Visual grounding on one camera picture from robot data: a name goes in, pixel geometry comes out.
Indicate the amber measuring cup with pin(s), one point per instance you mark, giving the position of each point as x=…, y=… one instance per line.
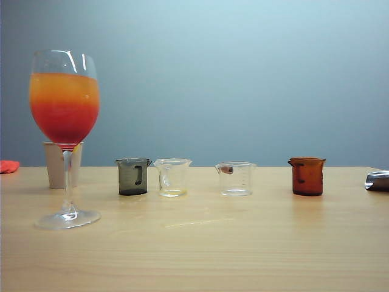
x=307, y=179

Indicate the clear plastic measuring cup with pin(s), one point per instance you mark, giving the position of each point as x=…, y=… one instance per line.
x=172, y=179

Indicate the smoky grey measuring cup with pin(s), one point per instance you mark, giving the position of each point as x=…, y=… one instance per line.
x=130, y=179

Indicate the white paper cup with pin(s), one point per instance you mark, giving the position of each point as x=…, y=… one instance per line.
x=56, y=167

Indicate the stemmed wine glass with drink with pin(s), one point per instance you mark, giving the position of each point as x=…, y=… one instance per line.
x=64, y=109

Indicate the orange-red cloth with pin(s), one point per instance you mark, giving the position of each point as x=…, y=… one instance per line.
x=8, y=166

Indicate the stainless steel scoop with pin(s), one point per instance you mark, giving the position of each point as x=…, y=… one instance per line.
x=378, y=182

